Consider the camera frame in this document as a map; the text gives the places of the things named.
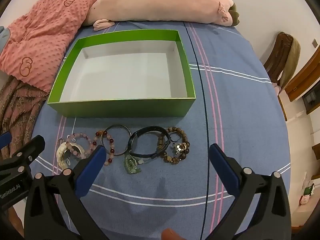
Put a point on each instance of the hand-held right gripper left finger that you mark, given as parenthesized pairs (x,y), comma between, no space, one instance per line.
(91,173)

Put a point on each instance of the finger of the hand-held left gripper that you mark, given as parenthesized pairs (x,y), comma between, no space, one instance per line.
(30,152)
(5,141)

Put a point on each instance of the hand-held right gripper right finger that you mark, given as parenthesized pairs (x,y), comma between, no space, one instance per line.
(225,170)

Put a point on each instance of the cream white wristwatch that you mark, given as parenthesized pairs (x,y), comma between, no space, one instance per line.
(61,152)

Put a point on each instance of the green jade pendant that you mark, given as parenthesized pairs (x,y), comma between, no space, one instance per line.
(131,166)

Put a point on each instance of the silver charm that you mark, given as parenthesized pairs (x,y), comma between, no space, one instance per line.
(180,147)

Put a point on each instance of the green cardboard box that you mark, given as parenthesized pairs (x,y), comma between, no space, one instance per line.
(120,108)

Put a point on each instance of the black wristwatch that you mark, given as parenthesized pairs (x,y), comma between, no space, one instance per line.
(150,128)

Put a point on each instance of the person's left forearm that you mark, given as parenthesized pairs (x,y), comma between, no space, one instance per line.
(15,221)

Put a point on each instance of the person's right hand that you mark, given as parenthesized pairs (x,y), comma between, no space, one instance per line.
(171,235)

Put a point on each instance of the brown fringed blanket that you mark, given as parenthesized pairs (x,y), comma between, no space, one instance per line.
(17,110)

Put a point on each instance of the thin metal bangle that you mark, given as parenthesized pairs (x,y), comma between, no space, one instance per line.
(116,125)

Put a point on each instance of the blue striped bedsheet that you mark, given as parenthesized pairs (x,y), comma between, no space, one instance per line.
(237,92)

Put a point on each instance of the pink box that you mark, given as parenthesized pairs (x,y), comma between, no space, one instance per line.
(305,200)

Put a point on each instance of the green bag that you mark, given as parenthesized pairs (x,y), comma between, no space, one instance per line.
(309,190)

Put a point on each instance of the grey plush toy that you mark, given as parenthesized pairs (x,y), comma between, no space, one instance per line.
(4,36)

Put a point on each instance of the wooden chair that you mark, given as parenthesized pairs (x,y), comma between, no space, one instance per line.
(273,62)

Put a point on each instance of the pink dotted blanket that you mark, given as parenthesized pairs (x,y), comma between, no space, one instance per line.
(45,30)

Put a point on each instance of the olive cloth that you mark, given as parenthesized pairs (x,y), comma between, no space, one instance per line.
(291,62)

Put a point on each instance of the long pink plush pillow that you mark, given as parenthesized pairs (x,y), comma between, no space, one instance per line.
(162,2)

